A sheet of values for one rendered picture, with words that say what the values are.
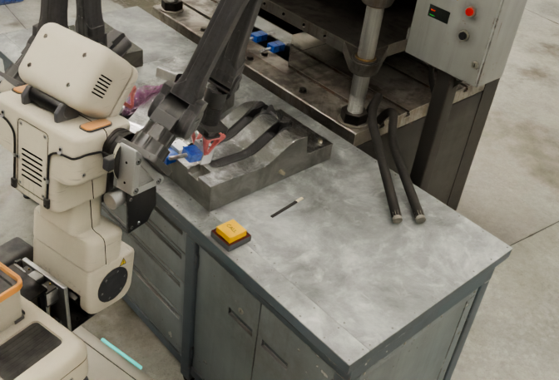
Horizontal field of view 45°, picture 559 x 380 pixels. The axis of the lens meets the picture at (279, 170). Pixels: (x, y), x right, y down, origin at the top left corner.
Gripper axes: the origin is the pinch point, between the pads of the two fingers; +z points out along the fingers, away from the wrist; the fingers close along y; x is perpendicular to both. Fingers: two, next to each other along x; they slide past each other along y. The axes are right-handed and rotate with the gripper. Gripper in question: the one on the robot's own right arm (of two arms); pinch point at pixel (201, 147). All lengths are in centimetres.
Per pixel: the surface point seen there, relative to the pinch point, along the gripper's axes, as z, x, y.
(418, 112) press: 7, -108, -2
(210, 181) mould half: 7.4, -0.3, -6.8
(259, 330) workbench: 37, -2, -40
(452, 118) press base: 14, -137, -3
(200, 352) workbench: 74, -7, -19
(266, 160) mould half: 4.7, -20.7, -7.3
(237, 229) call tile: 11.0, 1.6, -23.5
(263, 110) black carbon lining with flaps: -0.6, -31.7, 9.5
